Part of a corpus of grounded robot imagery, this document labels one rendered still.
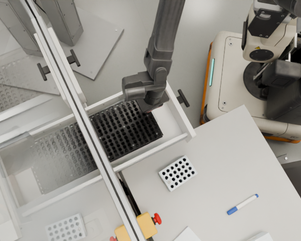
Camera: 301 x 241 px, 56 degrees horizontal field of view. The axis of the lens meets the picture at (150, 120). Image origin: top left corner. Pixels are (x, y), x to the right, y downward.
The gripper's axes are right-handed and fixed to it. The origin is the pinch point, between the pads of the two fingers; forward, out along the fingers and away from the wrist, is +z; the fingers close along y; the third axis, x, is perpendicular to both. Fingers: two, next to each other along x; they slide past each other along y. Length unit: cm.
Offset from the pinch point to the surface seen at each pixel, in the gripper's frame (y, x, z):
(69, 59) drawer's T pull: 17.2, -29.5, 2.3
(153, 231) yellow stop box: 17.1, 37.7, 3.0
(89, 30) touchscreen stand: -13, -94, 86
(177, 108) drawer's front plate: -8.5, 5.3, -1.8
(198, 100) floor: -60, -14, 86
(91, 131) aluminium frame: 21.7, 1.3, -4.8
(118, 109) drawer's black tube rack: 8.8, -5.6, 6.1
